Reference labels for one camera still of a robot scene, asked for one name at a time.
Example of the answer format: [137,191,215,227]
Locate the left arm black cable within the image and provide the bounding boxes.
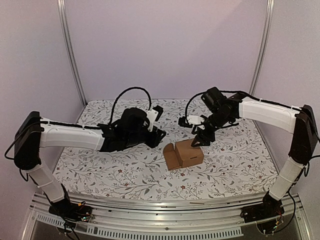
[109,86,153,126]

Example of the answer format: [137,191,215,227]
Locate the aluminium frame post left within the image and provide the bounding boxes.
[57,0,88,107]

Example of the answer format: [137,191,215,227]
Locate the floral patterned table cloth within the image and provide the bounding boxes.
[53,99,277,201]

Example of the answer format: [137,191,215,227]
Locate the aluminium frame post right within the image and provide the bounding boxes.
[249,0,275,95]

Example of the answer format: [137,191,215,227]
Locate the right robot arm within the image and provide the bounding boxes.
[185,87,320,218]

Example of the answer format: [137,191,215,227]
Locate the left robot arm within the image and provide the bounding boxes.
[8,105,166,217]

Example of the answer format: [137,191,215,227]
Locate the aluminium frame post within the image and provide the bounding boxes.
[57,0,88,107]
[249,0,275,95]

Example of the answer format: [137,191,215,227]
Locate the brown cardboard box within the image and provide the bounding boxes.
[163,138,204,171]

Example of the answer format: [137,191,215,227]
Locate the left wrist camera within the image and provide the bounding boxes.
[146,105,164,132]

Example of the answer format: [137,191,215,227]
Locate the aluminium front rail base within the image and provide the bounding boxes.
[21,193,315,240]

